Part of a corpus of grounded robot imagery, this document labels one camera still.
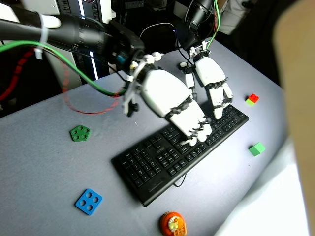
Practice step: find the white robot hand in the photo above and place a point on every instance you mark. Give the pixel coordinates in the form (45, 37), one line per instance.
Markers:
(209, 71)
(165, 91)

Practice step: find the black computer keyboard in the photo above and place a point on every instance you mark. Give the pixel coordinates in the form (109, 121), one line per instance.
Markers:
(160, 159)

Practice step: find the red toy brick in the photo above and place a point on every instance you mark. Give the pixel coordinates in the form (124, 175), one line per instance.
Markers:
(253, 97)

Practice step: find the lime green toy brick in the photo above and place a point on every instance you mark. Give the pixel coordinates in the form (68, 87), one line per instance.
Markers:
(250, 102)

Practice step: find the person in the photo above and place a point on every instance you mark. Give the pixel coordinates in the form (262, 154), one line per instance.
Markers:
(231, 19)

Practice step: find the black computer tower lit strip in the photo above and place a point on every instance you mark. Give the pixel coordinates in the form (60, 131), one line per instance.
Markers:
(98, 66)

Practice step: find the green cube block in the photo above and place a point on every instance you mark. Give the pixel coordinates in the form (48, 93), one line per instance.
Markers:
(256, 150)

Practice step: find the green pentagon block with holes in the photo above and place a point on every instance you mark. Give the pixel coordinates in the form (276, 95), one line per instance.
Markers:
(80, 133)

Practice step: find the white cabinet panel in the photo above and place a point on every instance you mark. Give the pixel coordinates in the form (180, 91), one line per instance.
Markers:
(61, 73)

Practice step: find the orange toy cake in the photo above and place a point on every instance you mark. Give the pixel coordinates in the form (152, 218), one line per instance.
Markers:
(167, 221)

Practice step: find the white zip tie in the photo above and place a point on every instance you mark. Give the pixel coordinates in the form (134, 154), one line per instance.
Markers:
(44, 32)

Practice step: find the blue square block with holes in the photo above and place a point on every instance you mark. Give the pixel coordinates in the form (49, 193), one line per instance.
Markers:
(89, 201)

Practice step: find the grey table cloth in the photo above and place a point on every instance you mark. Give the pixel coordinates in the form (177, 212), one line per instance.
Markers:
(49, 159)

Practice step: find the beige blurred post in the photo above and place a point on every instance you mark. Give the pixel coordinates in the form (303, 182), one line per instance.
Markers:
(302, 73)

